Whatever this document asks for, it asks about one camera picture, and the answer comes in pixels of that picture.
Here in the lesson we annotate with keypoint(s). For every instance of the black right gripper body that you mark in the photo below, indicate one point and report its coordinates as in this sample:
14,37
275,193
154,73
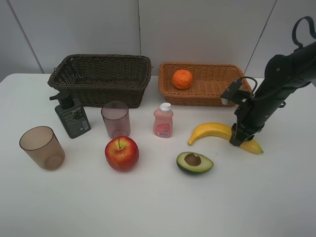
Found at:
251,117

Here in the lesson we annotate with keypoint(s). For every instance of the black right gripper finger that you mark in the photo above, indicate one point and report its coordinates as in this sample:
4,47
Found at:
248,137
238,135

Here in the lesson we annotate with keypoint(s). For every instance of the yellow banana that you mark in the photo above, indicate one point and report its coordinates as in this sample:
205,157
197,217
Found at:
222,131

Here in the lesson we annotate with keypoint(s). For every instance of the halved avocado with pit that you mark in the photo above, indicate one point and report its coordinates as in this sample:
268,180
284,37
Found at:
193,163

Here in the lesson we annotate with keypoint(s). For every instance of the pink bottle white cap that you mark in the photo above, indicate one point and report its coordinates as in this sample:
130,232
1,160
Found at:
163,125

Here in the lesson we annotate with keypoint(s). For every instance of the orange mandarin fruit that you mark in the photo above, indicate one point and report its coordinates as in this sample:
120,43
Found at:
182,79

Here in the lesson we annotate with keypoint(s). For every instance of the red yellow apple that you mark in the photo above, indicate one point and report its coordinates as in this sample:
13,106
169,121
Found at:
122,153

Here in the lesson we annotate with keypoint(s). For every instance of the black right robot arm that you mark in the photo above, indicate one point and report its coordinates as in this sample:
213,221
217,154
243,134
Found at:
283,76

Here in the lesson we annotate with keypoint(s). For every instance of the orange wicker basket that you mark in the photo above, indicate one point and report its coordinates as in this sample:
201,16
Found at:
209,82

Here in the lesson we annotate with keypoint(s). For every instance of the purple translucent plastic cup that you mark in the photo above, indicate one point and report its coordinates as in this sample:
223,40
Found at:
116,119

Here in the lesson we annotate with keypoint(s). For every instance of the dark brown wicker basket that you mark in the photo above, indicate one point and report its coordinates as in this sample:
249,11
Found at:
97,79

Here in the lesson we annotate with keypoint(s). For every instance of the dark green pump bottle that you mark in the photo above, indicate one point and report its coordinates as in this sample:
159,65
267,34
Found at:
71,114

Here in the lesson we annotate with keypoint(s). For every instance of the brown translucent plastic cup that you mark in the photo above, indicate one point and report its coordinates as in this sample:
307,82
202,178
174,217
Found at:
42,146

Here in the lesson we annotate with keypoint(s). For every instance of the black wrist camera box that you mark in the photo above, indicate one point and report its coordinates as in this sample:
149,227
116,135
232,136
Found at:
229,94

